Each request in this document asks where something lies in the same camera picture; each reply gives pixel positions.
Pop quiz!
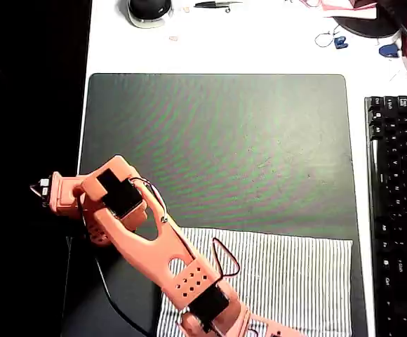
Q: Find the black round pad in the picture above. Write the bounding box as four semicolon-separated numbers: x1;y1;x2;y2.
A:
333;15;399;39

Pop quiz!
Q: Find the black keyboard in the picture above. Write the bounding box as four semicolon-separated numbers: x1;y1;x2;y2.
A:
363;94;407;337

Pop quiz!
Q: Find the black camera cable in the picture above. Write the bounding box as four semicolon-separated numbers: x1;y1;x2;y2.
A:
93;245;154;337

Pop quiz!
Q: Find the red white servo wire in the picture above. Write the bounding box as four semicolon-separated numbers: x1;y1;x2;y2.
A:
212;237;242;282

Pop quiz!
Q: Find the striped grey white cloth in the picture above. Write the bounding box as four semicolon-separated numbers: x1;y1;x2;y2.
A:
156;227;354;337

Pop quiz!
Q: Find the blue plastic piece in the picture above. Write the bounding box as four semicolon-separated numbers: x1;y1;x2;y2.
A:
378;44;401;59

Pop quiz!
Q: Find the pink paper sheet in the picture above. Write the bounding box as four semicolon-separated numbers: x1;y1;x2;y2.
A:
321;0;378;18

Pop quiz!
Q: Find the black pen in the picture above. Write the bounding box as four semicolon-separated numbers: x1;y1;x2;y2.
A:
193;0;243;13

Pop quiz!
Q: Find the black desk mat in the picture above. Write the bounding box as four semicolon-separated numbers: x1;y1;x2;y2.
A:
61;72;369;337

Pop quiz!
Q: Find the thin wire loop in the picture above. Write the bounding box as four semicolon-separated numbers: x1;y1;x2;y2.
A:
314;26;342;48

